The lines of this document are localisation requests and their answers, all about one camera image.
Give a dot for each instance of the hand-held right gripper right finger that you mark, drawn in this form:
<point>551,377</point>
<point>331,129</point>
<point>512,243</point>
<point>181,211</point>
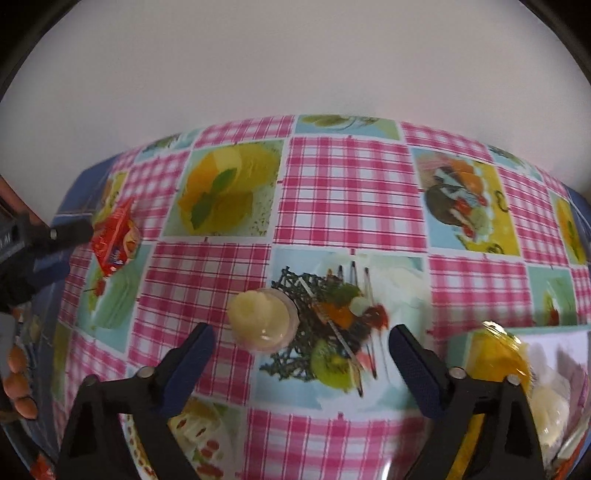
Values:
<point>420,369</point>

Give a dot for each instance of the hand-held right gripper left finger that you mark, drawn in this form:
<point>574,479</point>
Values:
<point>189,364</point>

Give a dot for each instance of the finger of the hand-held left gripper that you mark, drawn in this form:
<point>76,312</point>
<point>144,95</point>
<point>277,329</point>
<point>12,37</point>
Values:
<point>69,233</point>
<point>41,272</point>

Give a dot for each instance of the red triangular snack packet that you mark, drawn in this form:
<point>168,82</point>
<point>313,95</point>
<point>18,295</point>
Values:
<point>115,240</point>

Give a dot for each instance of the yellow clear cake packet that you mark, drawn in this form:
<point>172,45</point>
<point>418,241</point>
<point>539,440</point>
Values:
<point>496,357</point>

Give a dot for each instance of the pale jelly cup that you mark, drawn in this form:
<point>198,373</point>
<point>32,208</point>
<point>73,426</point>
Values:
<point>261,318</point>

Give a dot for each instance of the white shallow box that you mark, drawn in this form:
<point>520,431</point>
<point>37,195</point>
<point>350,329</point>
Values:
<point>551,350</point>

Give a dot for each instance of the clear bag with white bun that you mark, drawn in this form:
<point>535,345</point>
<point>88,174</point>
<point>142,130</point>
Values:
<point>549,410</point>

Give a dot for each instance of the purple cake roll packet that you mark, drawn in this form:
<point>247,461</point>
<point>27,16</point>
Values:
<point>575,369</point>

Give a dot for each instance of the person's left hand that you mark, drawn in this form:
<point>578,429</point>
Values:
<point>18,383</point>

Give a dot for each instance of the pink checked fruit-print tablecloth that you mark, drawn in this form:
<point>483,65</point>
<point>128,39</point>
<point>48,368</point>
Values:
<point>351,194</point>

